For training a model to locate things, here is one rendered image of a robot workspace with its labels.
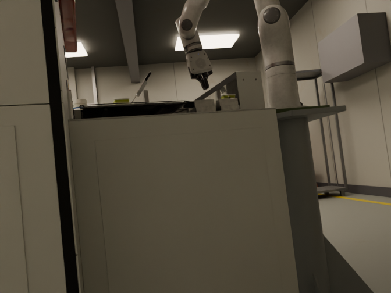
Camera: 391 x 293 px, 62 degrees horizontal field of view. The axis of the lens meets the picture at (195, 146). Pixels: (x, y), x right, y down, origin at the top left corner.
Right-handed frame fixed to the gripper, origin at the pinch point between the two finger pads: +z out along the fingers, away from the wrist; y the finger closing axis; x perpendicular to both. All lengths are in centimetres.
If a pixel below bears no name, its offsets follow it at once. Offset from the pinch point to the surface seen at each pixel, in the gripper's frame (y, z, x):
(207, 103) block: -11.4, 10.8, -22.0
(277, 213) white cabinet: -11, 52, -46
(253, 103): -3.5, 16.7, -40.3
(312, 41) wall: 342, -73, 293
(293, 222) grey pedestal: 4, 63, -29
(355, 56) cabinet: 264, -13, 153
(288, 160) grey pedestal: 10, 41, -30
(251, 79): -1.3, 8.8, -40.2
